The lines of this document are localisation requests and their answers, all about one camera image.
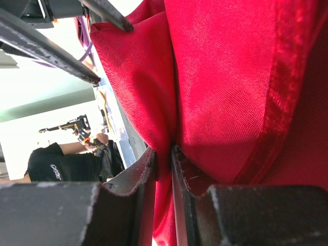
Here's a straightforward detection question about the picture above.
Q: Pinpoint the person in black shirt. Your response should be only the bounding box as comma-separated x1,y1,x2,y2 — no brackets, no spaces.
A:
1,133,125,184

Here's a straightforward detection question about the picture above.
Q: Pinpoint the red cloth napkin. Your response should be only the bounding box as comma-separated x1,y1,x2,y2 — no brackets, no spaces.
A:
91,1,327,245

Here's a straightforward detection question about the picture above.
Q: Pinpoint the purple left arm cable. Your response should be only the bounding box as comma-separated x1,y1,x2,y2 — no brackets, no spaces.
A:
33,15,94,69

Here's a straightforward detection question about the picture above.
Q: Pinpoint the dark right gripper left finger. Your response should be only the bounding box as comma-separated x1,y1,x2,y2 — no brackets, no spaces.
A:
1,149,156,245

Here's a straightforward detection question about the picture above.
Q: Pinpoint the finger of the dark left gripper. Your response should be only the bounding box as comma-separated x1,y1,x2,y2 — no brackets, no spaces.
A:
1,8,100,86
80,0,134,32

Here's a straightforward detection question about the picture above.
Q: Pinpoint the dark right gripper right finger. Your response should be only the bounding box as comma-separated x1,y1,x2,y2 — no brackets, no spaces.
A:
171,146,327,245

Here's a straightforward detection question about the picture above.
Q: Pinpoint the aluminium front rail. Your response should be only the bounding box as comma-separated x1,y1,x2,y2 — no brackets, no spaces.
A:
93,81,148,168

